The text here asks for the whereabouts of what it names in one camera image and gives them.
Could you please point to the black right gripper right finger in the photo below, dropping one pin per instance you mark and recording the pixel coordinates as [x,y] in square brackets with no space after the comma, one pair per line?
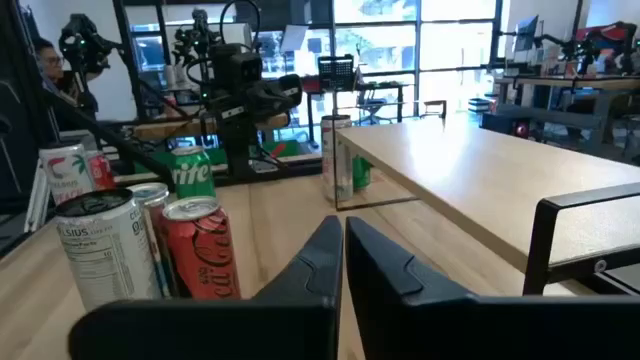
[450,330]

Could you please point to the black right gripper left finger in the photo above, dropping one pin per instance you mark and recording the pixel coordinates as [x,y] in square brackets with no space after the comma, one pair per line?
[280,325]

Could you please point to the red black Coca-Cola can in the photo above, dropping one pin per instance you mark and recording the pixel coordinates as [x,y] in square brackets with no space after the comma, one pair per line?
[200,250]

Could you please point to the green Sprite can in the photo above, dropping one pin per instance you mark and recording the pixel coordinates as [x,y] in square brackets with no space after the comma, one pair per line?
[361,172]
[192,175]

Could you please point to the blue slim beverage can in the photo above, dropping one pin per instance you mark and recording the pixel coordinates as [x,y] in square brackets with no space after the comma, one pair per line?
[150,194]

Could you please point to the black background robot arm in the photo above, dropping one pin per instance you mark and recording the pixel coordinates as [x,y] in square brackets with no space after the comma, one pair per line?
[195,35]
[82,42]

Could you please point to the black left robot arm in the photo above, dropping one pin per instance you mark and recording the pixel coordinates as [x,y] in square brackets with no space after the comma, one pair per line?
[237,145]

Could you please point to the wooden shelf black metal legs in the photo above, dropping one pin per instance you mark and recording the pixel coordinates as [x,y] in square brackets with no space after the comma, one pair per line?
[475,165]

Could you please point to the green floor mat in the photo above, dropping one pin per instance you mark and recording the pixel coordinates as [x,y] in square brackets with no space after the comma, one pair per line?
[280,149]

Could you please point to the background office chair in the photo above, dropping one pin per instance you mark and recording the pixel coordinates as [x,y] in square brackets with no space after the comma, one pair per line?
[372,107]

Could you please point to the wooden background table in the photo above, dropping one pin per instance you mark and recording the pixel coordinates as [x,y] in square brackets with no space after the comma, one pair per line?
[165,129]

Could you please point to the person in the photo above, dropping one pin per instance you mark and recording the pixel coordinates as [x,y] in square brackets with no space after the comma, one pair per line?
[50,62]

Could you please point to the white aluminium profile bar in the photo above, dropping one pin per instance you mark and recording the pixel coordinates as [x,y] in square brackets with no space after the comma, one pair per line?
[37,200]

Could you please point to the background computer monitor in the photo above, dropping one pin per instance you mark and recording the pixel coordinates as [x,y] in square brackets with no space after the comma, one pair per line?
[526,32]

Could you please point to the background work desk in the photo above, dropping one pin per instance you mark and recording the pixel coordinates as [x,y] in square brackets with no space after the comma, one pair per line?
[560,82]

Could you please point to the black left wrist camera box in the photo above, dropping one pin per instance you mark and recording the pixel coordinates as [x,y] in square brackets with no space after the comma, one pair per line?
[240,67]

